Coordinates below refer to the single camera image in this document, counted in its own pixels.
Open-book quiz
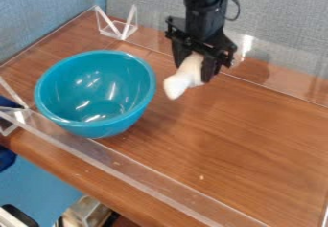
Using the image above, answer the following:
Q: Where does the white toy mushroom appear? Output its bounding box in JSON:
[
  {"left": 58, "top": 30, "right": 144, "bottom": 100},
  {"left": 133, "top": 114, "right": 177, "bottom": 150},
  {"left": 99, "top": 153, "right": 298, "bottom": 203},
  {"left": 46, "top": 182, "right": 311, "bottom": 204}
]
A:
[{"left": 164, "top": 53, "right": 205, "bottom": 100}]

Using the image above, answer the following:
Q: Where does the clear acrylic barrier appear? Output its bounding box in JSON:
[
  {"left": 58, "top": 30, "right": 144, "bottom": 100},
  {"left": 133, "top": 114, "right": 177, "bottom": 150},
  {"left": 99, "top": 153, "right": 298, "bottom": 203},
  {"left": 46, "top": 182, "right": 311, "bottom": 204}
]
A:
[
  {"left": 0, "top": 106, "right": 268, "bottom": 227},
  {"left": 127, "top": 23, "right": 328, "bottom": 107}
]

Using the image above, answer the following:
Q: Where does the clear acrylic corner bracket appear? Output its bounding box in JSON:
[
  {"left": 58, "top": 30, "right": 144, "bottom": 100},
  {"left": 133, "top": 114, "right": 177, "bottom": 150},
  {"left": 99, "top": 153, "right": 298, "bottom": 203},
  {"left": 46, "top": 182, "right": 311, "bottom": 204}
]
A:
[{"left": 94, "top": 5, "right": 138, "bottom": 40}]

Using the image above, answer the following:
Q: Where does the clear acrylic front barrier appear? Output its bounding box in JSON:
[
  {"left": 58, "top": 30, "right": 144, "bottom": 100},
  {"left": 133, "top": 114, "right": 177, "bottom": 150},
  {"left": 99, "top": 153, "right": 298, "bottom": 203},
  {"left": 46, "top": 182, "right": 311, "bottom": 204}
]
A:
[{"left": 0, "top": 106, "right": 268, "bottom": 227}]

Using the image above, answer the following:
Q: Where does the black white object bottom left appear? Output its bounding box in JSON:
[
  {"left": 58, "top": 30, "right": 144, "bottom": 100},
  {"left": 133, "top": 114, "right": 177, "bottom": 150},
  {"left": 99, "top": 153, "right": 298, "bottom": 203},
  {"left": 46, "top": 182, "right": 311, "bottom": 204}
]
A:
[{"left": 0, "top": 204, "right": 40, "bottom": 227}]

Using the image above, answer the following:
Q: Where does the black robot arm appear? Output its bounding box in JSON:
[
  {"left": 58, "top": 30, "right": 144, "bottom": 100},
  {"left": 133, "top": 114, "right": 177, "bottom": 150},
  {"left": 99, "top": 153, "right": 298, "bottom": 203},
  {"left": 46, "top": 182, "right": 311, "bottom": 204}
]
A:
[{"left": 165, "top": 0, "right": 241, "bottom": 83}]

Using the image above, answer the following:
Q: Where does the blue plastic bowl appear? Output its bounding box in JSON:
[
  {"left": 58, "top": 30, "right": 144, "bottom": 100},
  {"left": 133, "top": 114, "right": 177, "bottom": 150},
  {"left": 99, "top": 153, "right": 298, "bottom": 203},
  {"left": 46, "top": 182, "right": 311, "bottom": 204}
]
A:
[{"left": 34, "top": 50, "right": 157, "bottom": 139}]

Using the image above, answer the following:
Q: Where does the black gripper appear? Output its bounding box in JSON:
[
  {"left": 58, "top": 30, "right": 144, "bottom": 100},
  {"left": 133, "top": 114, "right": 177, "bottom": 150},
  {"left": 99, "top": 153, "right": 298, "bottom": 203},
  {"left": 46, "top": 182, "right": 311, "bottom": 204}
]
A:
[{"left": 165, "top": 16, "right": 237, "bottom": 83}]

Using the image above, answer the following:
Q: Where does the clear acrylic back barrier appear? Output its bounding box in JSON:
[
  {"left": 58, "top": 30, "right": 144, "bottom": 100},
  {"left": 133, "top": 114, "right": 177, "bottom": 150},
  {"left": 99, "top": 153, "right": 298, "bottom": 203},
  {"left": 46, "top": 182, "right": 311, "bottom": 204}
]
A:
[{"left": 127, "top": 23, "right": 328, "bottom": 107}]

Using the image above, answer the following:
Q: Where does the dark blue object left edge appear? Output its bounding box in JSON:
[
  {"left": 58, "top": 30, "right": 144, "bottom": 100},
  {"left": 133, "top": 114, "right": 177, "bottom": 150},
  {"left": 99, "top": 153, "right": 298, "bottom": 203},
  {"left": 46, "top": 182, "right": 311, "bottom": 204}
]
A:
[{"left": 0, "top": 95, "right": 22, "bottom": 172}]

